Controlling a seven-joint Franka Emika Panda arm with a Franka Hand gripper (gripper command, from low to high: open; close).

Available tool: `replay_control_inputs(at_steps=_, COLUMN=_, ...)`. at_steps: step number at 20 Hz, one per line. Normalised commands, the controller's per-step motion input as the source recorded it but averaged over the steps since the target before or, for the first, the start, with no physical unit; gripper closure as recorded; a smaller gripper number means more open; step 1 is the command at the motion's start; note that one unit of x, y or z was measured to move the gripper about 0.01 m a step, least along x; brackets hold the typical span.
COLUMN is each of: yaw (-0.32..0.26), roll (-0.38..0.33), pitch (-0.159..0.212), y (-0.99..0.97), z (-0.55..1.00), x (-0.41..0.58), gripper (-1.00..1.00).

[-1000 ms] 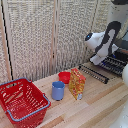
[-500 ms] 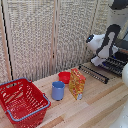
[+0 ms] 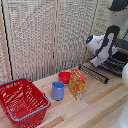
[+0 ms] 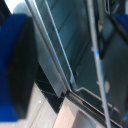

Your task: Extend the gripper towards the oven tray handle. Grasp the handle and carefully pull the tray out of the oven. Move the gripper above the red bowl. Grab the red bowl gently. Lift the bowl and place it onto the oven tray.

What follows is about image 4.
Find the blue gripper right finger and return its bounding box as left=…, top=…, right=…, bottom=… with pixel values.
left=110, top=13, right=128, bottom=36

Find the black oven tray rack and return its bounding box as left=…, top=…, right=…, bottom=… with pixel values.
left=23, top=0, right=128, bottom=128

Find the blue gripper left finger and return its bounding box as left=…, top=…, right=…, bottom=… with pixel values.
left=0, top=13, right=39, bottom=123

